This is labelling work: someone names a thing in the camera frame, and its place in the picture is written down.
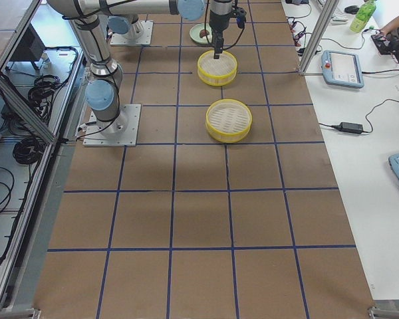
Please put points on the black power adapter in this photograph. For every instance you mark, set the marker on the black power adapter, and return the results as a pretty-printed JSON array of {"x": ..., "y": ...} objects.
[{"x": 352, "y": 128}]

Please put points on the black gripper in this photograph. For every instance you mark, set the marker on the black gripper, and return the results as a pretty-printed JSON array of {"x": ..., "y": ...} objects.
[{"x": 218, "y": 20}]

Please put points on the yellow steamer basket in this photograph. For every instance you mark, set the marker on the yellow steamer basket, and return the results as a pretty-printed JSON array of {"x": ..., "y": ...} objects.
[
  {"x": 228, "y": 121},
  {"x": 217, "y": 72}
]

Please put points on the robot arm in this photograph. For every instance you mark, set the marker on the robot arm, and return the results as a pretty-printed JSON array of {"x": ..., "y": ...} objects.
[
  {"x": 220, "y": 13},
  {"x": 102, "y": 94}
]

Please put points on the brown bun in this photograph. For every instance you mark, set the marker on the brown bun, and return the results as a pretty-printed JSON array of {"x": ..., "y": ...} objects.
[{"x": 203, "y": 33}]

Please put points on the teach pendant with red button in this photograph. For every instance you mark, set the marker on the teach pendant with red button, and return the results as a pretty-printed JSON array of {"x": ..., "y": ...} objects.
[{"x": 341, "y": 69}]

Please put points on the green drink bottle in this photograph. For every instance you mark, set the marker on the green drink bottle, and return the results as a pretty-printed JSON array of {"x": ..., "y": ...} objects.
[{"x": 363, "y": 16}]

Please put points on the light green plate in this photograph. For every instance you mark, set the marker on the light green plate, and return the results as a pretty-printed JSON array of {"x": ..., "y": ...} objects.
[{"x": 194, "y": 34}]

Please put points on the aluminium frame post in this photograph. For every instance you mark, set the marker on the aluminium frame post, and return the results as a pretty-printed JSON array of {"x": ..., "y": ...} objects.
[{"x": 317, "y": 34}]

